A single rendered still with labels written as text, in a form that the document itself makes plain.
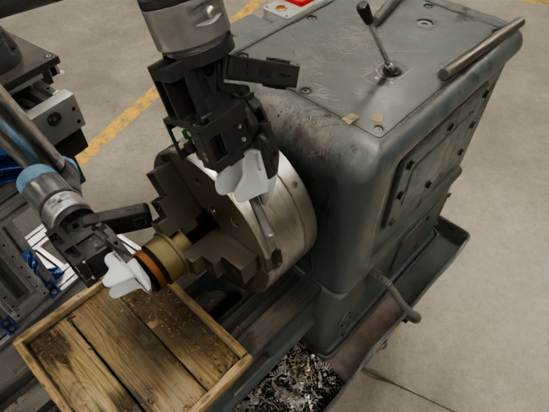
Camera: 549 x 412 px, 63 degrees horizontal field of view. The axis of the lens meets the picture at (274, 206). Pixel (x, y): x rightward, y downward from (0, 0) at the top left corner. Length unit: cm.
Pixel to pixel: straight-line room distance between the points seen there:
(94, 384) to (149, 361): 10
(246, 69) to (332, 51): 47
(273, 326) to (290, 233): 27
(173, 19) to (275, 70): 13
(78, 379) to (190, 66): 68
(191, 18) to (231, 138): 12
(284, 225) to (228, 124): 30
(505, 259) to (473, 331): 43
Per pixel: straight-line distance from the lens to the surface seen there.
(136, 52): 351
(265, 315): 96
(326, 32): 99
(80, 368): 97
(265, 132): 48
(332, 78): 85
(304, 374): 124
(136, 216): 82
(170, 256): 76
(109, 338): 97
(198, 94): 45
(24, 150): 99
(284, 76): 52
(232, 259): 73
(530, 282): 230
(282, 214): 72
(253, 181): 51
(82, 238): 79
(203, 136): 44
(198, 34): 43
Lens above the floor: 173
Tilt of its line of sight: 50 degrees down
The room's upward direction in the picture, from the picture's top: straight up
